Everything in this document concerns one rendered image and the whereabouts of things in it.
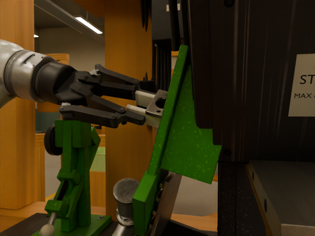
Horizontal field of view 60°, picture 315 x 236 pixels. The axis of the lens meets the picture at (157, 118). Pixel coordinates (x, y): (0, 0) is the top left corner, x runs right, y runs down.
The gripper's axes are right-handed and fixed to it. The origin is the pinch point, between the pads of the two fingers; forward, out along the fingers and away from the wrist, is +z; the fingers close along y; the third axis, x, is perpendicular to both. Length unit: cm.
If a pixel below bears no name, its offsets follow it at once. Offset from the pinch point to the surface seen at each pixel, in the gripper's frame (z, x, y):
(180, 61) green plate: 4.8, -12.9, -2.3
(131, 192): 3.1, -0.1, -14.9
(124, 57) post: -18.1, 11.9, 25.9
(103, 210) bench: -16, 50, -2
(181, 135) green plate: 7.2, -5.7, -7.7
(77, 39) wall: -633, 591, 771
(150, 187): 5.6, -2.5, -14.5
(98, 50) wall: -531, 611, 759
